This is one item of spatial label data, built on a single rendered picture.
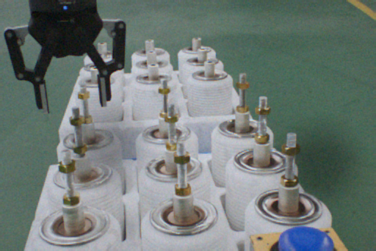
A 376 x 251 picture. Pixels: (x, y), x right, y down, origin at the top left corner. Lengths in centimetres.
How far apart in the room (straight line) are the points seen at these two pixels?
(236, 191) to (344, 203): 48
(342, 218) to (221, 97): 34
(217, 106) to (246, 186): 42
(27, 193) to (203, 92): 46
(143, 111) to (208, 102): 13
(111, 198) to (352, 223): 55
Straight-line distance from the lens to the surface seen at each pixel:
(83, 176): 66
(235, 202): 68
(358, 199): 114
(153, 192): 64
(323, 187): 117
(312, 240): 40
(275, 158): 70
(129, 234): 67
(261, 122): 66
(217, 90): 104
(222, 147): 76
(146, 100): 103
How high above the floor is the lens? 55
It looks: 21 degrees down
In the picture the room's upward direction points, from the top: 2 degrees counter-clockwise
